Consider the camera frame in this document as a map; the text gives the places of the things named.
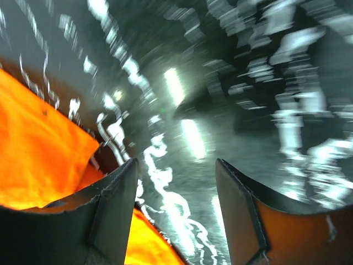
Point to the orange t shirt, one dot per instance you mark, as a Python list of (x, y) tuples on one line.
[(45, 157)]

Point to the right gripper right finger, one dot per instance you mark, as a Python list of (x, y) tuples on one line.
[(263, 226)]

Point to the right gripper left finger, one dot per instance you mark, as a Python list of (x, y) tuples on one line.
[(92, 223)]

